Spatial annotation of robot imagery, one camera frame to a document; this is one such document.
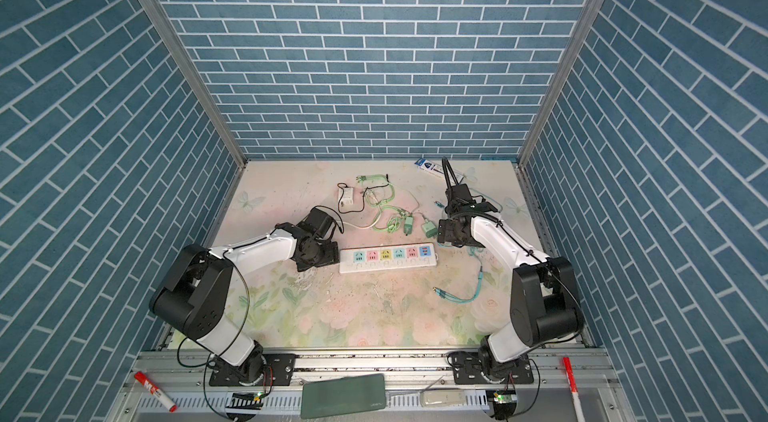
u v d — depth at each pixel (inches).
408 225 38.9
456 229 29.1
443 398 26.4
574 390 27.8
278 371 29.0
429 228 38.9
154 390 27.5
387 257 35.9
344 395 27.8
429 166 46.9
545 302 17.4
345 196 41.4
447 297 34.0
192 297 17.8
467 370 29.0
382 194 42.6
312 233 28.5
